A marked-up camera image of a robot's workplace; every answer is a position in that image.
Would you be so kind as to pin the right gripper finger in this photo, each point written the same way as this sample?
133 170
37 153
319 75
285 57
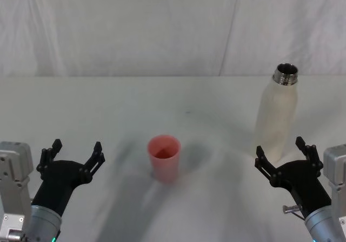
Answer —
308 151
266 166

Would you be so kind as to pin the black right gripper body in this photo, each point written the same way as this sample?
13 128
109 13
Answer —
302 182

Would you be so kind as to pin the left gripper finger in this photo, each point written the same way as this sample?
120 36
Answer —
48 155
93 160

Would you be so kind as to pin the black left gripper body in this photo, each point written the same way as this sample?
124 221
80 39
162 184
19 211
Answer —
58 182

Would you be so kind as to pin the cream vacuum bottle steel neck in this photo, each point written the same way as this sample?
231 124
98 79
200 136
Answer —
277 117

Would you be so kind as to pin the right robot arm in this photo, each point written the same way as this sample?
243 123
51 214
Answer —
333 177

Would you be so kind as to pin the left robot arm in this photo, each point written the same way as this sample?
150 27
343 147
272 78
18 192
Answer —
16 177

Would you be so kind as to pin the white tablecloth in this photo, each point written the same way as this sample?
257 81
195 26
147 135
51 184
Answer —
108 112

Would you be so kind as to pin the pink plastic cup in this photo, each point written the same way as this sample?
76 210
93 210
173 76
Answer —
165 166

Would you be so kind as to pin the white folded curtain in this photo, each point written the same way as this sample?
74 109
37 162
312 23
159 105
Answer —
135 28

